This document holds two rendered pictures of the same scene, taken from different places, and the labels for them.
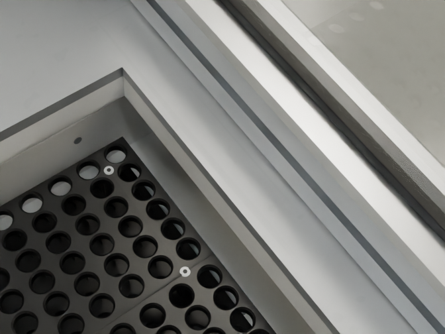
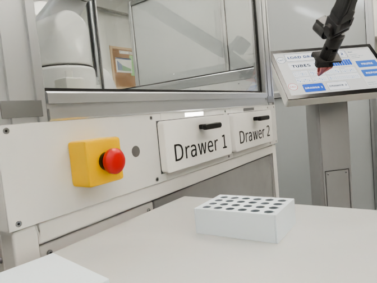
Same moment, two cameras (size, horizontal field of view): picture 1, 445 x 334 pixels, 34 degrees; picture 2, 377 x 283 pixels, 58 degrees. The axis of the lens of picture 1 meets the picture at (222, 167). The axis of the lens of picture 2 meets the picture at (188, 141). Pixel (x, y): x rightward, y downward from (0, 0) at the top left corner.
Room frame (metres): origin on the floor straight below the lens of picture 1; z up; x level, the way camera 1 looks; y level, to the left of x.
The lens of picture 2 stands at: (-0.19, -1.09, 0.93)
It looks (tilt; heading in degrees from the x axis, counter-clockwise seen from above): 4 degrees down; 79
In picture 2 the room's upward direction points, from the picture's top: 5 degrees counter-clockwise
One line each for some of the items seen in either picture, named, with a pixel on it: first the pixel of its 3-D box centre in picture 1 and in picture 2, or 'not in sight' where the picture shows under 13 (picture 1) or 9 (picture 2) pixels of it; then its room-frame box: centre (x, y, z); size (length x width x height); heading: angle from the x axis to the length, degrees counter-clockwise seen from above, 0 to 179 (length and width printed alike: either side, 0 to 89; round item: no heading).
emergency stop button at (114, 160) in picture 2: not in sight; (111, 160); (-0.22, -0.55, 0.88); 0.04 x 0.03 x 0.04; 44
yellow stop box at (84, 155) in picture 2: not in sight; (97, 160); (-0.24, -0.53, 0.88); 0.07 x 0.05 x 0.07; 44
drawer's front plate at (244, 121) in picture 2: not in sight; (252, 128); (0.21, -0.07, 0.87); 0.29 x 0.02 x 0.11; 44
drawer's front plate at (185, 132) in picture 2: not in sight; (200, 140); (-0.01, -0.29, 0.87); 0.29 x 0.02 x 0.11; 44
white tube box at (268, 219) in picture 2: not in sight; (245, 215); (-0.03, -0.62, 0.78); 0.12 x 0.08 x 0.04; 136
